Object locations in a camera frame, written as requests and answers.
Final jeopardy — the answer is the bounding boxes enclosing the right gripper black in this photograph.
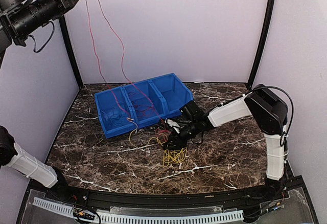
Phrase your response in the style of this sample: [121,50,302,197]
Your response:
[163,120,199,150]

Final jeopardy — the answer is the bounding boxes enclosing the blue three-compartment plastic bin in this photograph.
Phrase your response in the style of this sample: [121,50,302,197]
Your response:
[95,73,193,139]

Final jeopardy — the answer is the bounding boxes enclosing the blue cable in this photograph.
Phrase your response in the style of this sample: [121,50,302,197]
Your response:
[101,102,128,129]

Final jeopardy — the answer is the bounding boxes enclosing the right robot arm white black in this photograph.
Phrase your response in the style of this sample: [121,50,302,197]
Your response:
[163,84,294,200]

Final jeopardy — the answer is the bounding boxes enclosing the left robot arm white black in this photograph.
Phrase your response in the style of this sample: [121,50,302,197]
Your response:
[1,0,79,62]

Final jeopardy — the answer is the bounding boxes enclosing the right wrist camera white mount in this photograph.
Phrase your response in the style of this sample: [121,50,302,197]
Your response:
[165,119,181,133]

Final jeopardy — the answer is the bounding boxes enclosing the left black frame post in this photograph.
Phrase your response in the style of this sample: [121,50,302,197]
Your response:
[58,7,84,89]

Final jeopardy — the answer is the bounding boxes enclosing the black frame post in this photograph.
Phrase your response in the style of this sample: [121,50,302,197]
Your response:
[58,7,84,89]
[246,0,275,89]

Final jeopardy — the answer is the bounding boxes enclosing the white slotted cable duct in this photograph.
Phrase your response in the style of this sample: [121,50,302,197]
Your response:
[32,197,244,223]

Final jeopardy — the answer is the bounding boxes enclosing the black curved front rail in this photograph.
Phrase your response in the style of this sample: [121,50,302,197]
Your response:
[28,176,305,211]

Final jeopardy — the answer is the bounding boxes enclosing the right black frame post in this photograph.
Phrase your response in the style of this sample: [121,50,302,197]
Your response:
[246,0,275,89]

